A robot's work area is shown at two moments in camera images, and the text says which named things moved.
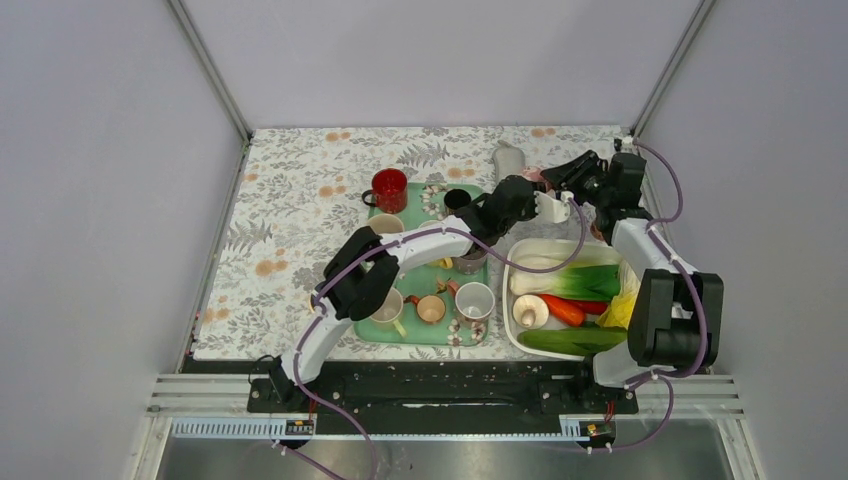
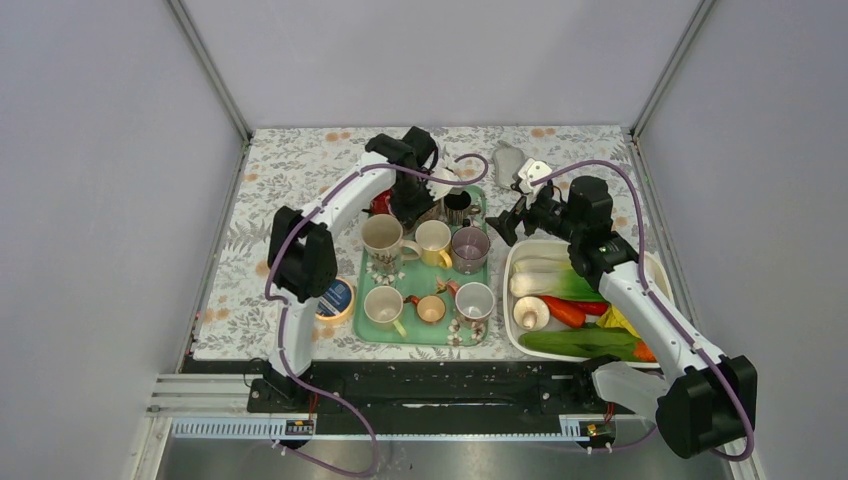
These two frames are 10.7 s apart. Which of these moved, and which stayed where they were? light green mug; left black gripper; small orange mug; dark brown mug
Moved: left black gripper
Stayed: light green mug; small orange mug; dark brown mug
